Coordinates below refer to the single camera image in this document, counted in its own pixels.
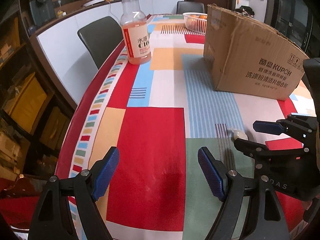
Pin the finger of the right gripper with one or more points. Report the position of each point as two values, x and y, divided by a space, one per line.
260 151
295 126

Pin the white fruit basket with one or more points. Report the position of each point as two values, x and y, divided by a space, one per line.
196 22

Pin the white counter cabinet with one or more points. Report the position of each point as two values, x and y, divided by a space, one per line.
73 48

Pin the grey chair far end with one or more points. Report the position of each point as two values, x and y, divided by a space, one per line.
185 6

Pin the colourful patterned tablecloth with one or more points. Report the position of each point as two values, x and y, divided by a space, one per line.
158 115

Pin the black coffee machine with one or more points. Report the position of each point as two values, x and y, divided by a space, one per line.
42 11

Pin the black glass sliding door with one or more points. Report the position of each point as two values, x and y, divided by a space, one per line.
294 20

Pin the pink drink bottle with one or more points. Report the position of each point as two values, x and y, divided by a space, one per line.
135 32

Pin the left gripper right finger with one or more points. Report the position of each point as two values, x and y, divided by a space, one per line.
264 218

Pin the brown cardboard box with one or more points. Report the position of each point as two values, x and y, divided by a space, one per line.
246 56

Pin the small white wrapped candy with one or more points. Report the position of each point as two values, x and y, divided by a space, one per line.
238 134

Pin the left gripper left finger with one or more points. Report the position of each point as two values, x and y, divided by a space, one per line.
52 217

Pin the grey chair left side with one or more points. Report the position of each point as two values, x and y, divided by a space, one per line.
101 38

